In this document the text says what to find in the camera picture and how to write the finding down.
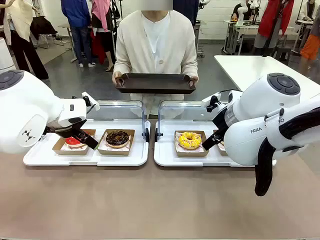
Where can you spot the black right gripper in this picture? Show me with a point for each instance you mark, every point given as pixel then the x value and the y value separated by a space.
pixel 220 120

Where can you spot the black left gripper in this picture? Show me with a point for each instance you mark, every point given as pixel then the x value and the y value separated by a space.
pixel 66 130

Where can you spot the red glazed donut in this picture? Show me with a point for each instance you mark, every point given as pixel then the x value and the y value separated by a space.
pixel 71 141

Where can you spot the brown cardboard donut box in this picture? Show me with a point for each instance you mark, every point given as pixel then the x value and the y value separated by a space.
pixel 191 153
pixel 57 148
pixel 113 152

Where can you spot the dark brown serving tray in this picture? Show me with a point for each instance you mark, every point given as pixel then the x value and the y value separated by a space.
pixel 155 83

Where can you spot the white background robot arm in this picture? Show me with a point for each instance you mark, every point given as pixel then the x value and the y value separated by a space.
pixel 242 12

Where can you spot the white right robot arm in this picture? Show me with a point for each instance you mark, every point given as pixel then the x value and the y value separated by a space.
pixel 250 145

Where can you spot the person's left forearm cream sleeve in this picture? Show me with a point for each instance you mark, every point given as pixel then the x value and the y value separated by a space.
pixel 190 65

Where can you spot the person's right forearm cream sleeve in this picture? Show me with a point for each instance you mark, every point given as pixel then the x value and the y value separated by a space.
pixel 121 63

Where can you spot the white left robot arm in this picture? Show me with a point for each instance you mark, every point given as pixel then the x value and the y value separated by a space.
pixel 25 105

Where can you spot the dark sprinkled donut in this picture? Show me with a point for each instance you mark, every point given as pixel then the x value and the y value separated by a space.
pixel 221 151

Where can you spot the yellow glazed donut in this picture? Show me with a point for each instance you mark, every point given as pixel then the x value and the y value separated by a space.
pixel 190 141

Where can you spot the chocolate sprinkled donut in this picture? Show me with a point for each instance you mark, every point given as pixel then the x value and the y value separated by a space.
pixel 117 138

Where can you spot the person in cream cardigan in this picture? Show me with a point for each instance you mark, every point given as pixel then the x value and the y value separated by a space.
pixel 140 50

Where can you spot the person blue jacket jeans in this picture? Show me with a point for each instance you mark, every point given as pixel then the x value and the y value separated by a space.
pixel 75 15

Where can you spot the person cream jacket black trousers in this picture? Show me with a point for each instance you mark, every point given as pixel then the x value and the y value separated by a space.
pixel 22 25

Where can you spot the person in orange trousers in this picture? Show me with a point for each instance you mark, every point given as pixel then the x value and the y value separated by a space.
pixel 310 46

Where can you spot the person's left hand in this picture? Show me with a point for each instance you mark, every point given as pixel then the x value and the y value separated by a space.
pixel 195 80

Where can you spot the person's right hand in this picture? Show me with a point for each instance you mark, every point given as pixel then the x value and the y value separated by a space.
pixel 116 77

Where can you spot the printed white paper liner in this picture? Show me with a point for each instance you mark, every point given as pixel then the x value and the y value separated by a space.
pixel 105 148
pixel 72 148
pixel 203 148

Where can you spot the white display tray base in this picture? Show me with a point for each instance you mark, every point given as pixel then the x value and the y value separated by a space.
pixel 120 160
pixel 165 157

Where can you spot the clear display lid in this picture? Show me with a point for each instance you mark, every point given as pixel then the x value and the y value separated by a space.
pixel 117 110
pixel 180 110

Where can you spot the large white table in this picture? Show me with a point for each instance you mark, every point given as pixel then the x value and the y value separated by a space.
pixel 252 66

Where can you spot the small grey background table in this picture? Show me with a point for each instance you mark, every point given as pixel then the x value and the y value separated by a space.
pixel 71 37

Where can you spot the grey stool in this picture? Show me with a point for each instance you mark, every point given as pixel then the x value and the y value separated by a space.
pixel 281 50

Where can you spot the white background desk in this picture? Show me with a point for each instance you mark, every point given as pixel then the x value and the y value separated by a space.
pixel 250 32

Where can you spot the white cylindrical appliance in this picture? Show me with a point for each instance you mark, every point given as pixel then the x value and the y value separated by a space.
pixel 5 55

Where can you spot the black jacket on chair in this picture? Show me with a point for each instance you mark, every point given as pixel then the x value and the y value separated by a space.
pixel 42 26

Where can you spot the figure with pink scarf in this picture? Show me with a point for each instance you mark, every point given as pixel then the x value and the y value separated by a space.
pixel 101 12

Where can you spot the figure in red garment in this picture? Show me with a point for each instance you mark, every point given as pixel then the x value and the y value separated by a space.
pixel 275 17

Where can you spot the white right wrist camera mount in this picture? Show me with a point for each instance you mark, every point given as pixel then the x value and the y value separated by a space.
pixel 212 101

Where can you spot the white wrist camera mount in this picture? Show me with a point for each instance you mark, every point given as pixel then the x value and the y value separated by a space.
pixel 90 101
pixel 212 101

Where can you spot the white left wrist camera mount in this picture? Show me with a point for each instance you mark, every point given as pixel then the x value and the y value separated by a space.
pixel 90 101

